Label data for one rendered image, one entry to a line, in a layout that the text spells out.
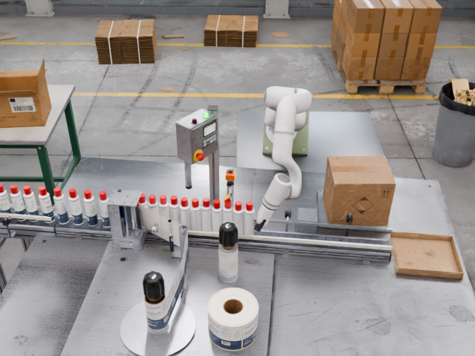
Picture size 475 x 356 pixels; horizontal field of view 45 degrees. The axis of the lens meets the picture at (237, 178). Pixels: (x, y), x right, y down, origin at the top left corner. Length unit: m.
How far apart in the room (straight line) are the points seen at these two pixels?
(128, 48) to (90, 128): 1.44
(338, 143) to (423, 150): 1.78
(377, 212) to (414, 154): 2.33
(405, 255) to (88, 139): 3.30
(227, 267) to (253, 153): 1.14
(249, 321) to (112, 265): 0.77
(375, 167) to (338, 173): 0.20
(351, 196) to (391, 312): 0.60
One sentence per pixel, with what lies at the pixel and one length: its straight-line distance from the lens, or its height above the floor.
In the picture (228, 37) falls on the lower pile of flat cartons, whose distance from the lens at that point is 6.96.
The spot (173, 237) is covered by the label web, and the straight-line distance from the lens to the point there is 2.68.
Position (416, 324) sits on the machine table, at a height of 0.83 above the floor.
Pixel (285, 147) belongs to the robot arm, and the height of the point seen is 1.37.
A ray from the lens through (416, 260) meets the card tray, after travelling 2.87.
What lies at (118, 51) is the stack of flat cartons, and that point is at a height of 0.14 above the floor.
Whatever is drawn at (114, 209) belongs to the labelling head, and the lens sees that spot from 2.63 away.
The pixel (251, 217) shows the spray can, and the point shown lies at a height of 1.01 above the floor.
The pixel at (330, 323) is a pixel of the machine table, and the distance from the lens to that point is 2.51.
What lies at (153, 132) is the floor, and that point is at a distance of 5.31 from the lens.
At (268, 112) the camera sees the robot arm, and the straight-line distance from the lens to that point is 3.04.
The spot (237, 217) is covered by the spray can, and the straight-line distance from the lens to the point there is 2.69.
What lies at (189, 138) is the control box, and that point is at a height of 1.43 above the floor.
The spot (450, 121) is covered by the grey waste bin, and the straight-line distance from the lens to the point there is 4.92.
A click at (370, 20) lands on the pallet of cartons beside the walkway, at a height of 0.77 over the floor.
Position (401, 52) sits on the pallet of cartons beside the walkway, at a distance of 6.01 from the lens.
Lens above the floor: 2.74
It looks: 36 degrees down
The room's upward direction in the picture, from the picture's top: 1 degrees clockwise
